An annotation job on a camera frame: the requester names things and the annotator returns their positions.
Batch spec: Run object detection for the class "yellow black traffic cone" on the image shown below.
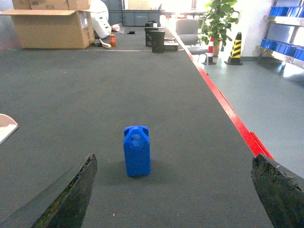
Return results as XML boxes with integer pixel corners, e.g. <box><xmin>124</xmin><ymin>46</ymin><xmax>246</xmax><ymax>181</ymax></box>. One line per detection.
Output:
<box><xmin>225</xmin><ymin>32</ymin><xmax>243</xmax><ymax>66</ymax></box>

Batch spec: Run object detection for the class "black block stack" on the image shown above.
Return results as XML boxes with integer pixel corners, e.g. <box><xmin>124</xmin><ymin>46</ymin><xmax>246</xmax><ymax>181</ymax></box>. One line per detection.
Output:
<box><xmin>144</xmin><ymin>23</ymin><xmax>179</xmax><ymax>54</ymax></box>

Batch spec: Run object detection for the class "wooden brush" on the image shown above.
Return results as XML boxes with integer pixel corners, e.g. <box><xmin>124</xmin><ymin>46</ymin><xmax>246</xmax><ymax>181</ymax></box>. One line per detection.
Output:
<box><xmin>94</xmin><ymin>38</ymin><xmax>112</xmax><ymax>48</ymax></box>

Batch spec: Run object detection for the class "metal shelf rack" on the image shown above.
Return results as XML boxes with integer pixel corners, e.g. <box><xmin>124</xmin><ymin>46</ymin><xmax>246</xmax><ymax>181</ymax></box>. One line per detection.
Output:
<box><xmin>256</xmin><ymin>0</ymin><xmax>304</xmax><ymax>85</ymax></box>

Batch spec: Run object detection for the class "large cardboard box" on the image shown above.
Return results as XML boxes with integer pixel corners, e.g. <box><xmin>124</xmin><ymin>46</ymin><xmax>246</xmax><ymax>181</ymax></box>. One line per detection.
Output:
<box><xmin>1</xmin><ymin>0</ymin><xmax>94</xmax><ymax>49</ymax></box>

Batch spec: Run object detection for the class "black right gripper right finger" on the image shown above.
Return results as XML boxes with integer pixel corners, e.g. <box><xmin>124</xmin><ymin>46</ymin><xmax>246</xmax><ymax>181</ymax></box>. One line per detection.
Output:
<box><xmin>251</xmin><ymin>154</ymin><xmax>304</xmax><ymax>228</ymax></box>

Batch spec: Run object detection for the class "red white traffic cone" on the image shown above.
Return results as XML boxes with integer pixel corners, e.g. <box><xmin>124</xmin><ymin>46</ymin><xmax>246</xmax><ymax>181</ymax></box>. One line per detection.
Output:
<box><xmin>203</xmin><ymin>36</ymin><xmax>216</xmax><ymax>65</ymax></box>

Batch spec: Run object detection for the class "beige plastic scoop tray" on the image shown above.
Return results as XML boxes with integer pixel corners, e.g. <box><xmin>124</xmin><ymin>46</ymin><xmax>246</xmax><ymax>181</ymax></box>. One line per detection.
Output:
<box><xmin>0</xmin><ymin>114</ymin><xmax>19</xmax><ymax>144</ymax></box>

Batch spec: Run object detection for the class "blue plastic part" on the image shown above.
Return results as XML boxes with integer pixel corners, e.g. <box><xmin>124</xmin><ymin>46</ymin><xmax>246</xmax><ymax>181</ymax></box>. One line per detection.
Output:
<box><xmin>123</xmin><ymin>125</ymin><xmax>151</xmax><ymax>176</ymax></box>

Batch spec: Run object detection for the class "grey office chair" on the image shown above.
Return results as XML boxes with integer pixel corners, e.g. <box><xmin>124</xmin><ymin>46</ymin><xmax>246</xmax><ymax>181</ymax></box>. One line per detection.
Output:
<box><xmin>175</xmin><ymin>19</ymin><xmax>209</xmax><ymax>56</ymax></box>

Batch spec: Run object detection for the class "green potted plant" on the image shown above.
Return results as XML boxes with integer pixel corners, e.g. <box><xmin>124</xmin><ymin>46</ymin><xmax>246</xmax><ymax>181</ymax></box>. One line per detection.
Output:
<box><xmin>201</xmin><ymin>0</ymin><xmax>239</xmax><ymax>46</ymax></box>

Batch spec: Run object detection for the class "red frame work table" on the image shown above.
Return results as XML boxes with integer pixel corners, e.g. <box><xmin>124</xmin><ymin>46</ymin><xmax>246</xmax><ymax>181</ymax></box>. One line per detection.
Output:
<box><xmin>165</xmin><ymin>26</ymin><xmax>275</xmax><ymax>160</ymax></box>

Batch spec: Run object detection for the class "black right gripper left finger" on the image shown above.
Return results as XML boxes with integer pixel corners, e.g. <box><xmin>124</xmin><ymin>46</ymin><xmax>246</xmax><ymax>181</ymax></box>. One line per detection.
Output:
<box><xmin>0</xmin><ymin>154</ymin><xmax>97</xmax><ymax>228</ymax></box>

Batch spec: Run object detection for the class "grey plastic crate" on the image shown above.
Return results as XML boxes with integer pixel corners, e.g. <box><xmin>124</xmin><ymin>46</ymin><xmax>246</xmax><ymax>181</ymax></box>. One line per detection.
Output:
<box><xmin>109</xmin><ymin>9</ymin><xmax>161</xmax><ymax>27</ymax></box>

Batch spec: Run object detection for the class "orange can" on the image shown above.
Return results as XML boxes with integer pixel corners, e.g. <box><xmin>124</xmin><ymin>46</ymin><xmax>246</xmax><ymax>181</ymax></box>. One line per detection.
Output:
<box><xmin>109</xmin><ymin>34</ymin><xmax>116</xmax><ymax>47</ymax></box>

